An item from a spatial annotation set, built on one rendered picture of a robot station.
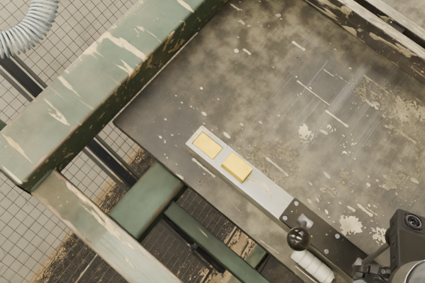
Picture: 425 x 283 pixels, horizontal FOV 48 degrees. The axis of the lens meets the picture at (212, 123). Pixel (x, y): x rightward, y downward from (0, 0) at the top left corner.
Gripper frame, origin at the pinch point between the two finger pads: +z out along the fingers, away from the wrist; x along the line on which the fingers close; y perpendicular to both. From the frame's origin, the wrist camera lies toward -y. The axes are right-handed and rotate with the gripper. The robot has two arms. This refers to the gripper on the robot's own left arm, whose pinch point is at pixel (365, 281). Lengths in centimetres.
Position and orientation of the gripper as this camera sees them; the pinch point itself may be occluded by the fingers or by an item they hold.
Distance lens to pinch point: 83.1
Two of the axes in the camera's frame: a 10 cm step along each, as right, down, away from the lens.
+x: 9.4, 3.3, -0.7
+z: -0.5, 3.3, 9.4
